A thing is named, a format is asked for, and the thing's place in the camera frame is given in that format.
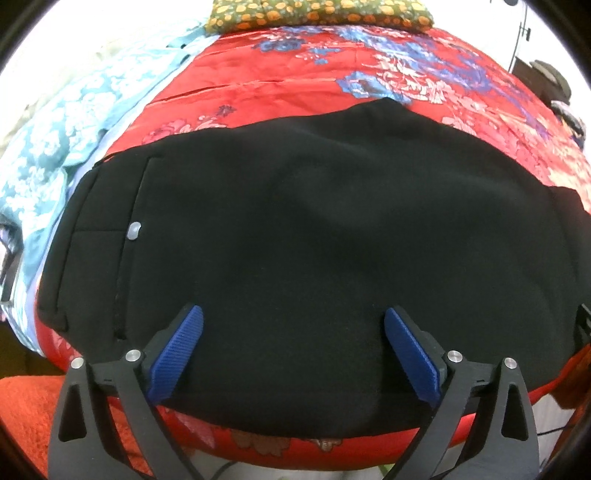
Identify teal floral blanket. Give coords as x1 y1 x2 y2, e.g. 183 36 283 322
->
1 26 213 353

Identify yellow green floral pillow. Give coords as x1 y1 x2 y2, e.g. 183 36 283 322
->
205 0 434 35

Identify dark wooden cabinet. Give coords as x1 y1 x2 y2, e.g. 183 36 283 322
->
511 58 561 106

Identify olive cap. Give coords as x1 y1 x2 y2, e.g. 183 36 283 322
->
530 60 572 104

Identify orange fuzzy mat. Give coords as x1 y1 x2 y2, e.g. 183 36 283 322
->
1 375 65 479

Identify black phone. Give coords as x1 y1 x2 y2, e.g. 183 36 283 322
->
1 223 24 306

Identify black pants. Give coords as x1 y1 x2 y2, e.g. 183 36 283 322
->
37 99 590 439

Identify red floral satin bedspread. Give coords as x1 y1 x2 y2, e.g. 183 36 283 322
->
36 25 590 473

